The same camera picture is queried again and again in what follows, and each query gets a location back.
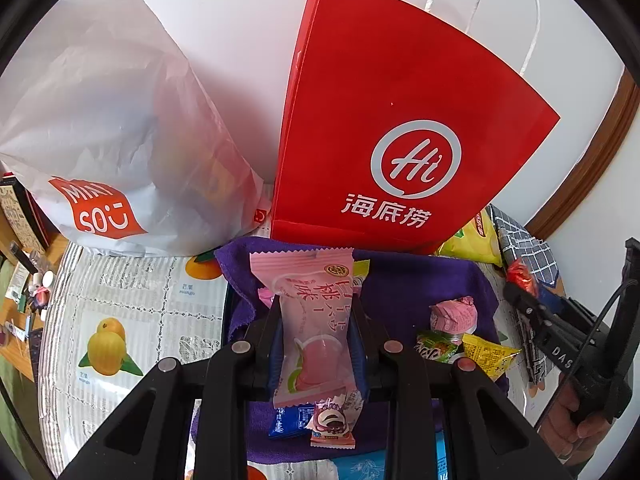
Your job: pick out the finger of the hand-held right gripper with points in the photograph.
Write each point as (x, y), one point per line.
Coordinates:
(530, 310)

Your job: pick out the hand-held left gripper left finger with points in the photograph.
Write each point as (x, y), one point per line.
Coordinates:
(265, 340)

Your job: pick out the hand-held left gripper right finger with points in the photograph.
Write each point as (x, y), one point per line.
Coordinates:
(357, 355)

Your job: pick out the red candy packet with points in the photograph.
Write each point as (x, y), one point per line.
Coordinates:
(522, 280)

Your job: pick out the pale pink peach snack packet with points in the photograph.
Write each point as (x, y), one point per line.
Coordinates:
(310, 320)

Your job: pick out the yellow triangular snack packet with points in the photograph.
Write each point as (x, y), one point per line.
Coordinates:
(490, 357)

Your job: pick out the small white pink snack packet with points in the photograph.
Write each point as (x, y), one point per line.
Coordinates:
(335, 420)

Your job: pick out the pink silver banded snack packet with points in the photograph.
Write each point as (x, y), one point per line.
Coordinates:
(452, 315)

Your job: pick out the green snack packet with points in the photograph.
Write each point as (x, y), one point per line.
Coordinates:
(440, 347)

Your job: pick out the small blue snack packet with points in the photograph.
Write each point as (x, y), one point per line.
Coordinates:
(290, 422)

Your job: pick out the blue tissue pack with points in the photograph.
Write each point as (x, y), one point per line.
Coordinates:
(360, 465)

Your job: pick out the person's right hand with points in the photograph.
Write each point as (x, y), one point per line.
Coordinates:
(565, 430)

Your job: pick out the grey checked folded cloth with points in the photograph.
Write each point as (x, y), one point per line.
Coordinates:
(530, 250)

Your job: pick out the purple towel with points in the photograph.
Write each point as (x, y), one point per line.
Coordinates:
(395, 285)

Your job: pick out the yellow chips bag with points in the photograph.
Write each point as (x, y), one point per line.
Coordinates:
(475, 240)

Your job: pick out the red paper bag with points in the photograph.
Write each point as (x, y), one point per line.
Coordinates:
(390, 110)

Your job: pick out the wooden nightstand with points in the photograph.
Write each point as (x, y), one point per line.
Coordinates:
(20, 320)

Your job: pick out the white plastic shopping bag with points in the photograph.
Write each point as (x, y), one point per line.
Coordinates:
(125, 135)

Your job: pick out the green blanket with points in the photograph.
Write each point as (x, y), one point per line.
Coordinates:
(15, 410)

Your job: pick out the patterned book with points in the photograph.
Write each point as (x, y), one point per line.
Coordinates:
(17, 215)

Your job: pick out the brown wooden door frame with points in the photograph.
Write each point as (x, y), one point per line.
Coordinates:
(600, 160)

